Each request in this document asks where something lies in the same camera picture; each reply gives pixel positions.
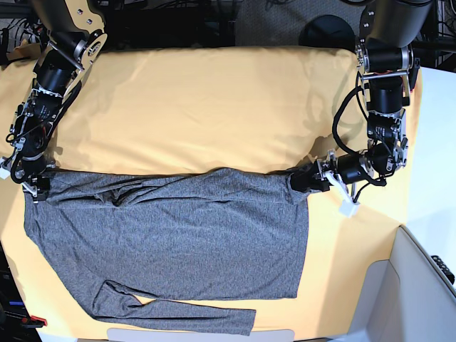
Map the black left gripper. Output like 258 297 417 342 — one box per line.
290 152 374 193

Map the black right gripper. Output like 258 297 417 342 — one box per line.
10 154 56 203

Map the grey long-sleeve shirt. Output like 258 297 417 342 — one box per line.
24 168 309 336

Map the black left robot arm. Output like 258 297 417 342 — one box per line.
290 1 432 192

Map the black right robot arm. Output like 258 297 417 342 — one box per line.
1 0 108 203

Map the yellow table cloth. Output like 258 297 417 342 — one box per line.
0 45 424 340

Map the red black clamp left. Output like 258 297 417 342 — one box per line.
21 316 47 328

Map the red black clamp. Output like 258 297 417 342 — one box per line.
21 316 47 328
408 57 421 92

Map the red black clamp right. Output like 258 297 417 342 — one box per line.
408 57 421 92

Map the black round chair base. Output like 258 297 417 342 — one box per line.
299 15 356 51

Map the white plastic bin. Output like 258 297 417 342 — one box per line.
346 226 455 341

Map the black remote control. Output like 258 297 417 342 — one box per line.
431 255 455 285

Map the grey tray edge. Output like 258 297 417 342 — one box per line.
107 328 295 342

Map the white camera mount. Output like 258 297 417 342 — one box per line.
0 156 14 180
323 149 359 217

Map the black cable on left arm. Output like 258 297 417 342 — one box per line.
331 81 370 154

